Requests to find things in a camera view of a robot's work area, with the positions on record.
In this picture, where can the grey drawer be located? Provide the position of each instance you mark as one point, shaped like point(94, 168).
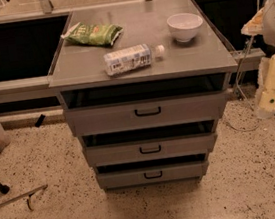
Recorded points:
point(152, 175)
point(146, 114)
point(150, 149)

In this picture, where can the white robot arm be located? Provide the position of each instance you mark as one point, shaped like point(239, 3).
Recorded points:
point(263, 23)

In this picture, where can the grey drawer cabinet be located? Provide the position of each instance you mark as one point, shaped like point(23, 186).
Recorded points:
point(200, 66)

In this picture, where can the grey top drawer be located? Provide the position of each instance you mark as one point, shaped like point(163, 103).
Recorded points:
point(146, 114)

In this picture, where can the grey bottom drawer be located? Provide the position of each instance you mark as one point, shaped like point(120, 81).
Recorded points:
point(152, 175)

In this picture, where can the clear plastic water bottle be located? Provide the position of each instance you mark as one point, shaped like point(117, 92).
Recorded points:
point(132, 58)

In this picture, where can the green chip bag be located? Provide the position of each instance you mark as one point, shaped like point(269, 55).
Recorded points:
point(93, 35)

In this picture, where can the white ceramic bowl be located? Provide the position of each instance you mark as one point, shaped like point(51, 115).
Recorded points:
point(184, 27)

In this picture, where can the small black block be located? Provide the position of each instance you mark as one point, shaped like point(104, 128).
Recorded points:
point(40, 120)

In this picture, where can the metal rod on floor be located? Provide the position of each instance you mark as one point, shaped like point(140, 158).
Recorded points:
point(31, 192)

